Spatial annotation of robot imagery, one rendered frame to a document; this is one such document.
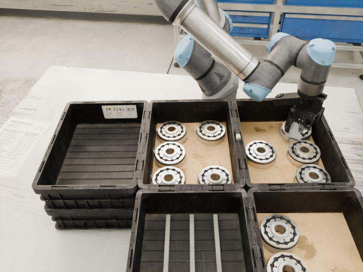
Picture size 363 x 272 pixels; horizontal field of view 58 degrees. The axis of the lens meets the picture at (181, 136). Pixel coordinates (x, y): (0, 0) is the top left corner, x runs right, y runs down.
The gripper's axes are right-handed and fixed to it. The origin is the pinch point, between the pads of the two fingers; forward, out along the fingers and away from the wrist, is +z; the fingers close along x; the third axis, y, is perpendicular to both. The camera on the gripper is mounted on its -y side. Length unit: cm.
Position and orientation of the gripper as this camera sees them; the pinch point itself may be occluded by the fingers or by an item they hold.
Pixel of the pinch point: (290, 134)
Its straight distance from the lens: 120.7
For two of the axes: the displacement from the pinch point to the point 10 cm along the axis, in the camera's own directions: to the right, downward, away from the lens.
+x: 7.3, -4.9, 4.8
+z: 0.3, 7.2, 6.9
